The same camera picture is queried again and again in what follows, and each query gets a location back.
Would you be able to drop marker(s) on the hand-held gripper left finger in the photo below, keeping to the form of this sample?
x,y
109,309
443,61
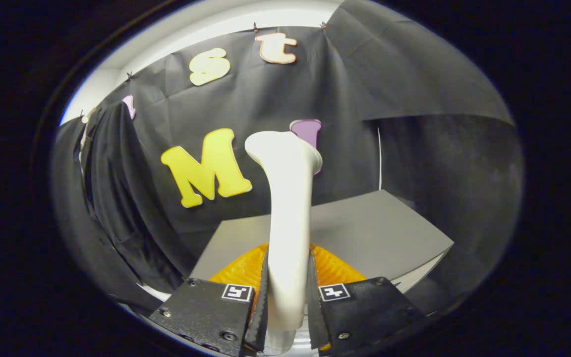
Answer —
x,y
260,325

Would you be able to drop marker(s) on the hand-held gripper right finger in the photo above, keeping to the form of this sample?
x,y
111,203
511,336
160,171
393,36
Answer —
x,y
315,325

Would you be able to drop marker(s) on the white garment steamer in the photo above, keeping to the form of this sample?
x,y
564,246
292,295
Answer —
x,y
290,208

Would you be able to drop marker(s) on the grey cabinet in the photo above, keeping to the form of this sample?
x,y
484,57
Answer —
x,y
365,233

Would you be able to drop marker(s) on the black blazer jacket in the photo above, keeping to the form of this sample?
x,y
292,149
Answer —
x,y
117,198

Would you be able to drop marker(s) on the black backdrop cloth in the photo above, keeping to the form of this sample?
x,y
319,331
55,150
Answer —
x,y
355,99

